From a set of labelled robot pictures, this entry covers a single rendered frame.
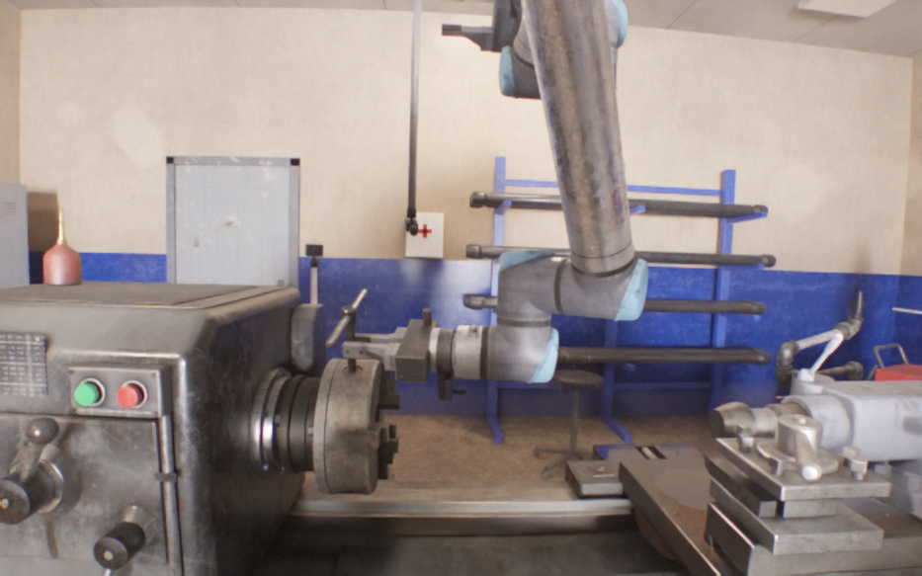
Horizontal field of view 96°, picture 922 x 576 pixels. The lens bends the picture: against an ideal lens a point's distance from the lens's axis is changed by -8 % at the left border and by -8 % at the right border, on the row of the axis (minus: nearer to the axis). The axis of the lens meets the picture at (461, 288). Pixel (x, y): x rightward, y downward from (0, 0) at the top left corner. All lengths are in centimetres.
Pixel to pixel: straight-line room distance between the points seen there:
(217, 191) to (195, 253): 55
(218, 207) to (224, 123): 71
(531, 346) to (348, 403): 32
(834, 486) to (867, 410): 42
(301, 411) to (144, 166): 392
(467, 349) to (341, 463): 29
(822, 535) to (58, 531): 104
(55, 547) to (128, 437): 21
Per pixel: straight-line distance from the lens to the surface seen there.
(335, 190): 397
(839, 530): 84
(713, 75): 480
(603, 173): 58
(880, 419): 122
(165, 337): 72
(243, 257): 414
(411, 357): 73
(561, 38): 54
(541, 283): 70
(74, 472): 81
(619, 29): 103
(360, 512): 115
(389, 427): 86
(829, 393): 122
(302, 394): 88
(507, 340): 74
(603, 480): 125
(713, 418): 109
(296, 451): 88
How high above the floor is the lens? 143
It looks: 5 degrees down
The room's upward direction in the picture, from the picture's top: 2 degrees clockwise
